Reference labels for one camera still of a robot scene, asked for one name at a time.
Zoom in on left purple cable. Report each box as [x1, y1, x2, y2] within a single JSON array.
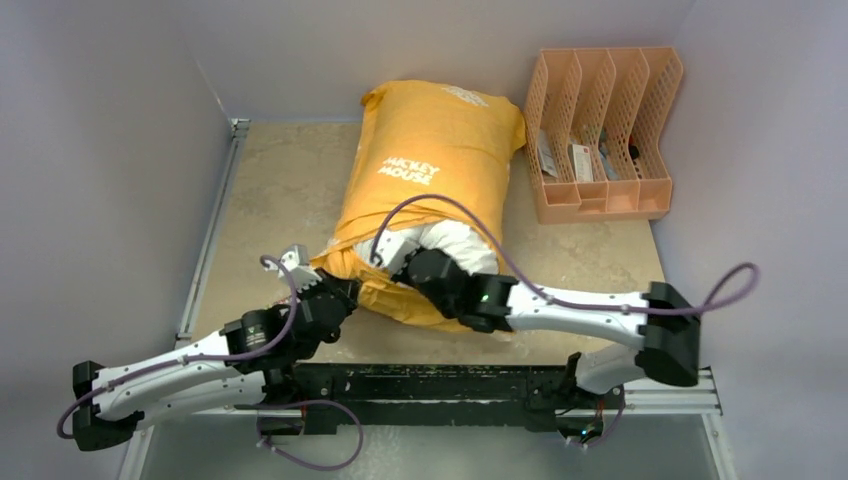
[[56, 254, 303, 441]]

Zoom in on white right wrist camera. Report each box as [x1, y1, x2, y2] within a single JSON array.
[[369, 231, 420, 275]]

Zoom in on orange Mickey Mouse pillowcase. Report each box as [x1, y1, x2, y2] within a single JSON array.
[[311, 80, 526, 333]]

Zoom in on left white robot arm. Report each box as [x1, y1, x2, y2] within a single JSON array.
[[57, 272, 361, 452]]

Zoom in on white pillow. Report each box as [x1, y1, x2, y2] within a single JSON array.
[[333, 220, 500, 280]]

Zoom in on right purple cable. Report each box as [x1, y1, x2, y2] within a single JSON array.
[[368, 193, 761, 318]]

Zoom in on small paper packet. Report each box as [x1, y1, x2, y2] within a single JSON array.
[[537, 130, 560, 179]]

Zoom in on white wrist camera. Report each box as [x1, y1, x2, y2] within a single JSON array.
[[277, 244, 321, 293], [369, 231, 420, 275]]

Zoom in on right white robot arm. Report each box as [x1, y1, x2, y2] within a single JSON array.
[[387, 247, 700, 407]]

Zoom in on peach plastic file organizer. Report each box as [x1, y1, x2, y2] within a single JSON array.
[[523, 47, 684, 224]]

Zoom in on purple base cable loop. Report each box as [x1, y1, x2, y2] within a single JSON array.
[[256, 399, 365, 472]]

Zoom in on aluminium frame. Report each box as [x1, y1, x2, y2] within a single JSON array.
[[120, 121, 737, 479]]

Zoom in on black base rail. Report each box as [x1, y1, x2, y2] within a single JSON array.
[[254, 363, 624, 439]]

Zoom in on white card box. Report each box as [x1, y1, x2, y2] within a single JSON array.
[[568, 143, 595, 183]]

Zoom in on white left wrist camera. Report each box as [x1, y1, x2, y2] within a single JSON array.
[[277, 244, 321, 293]]

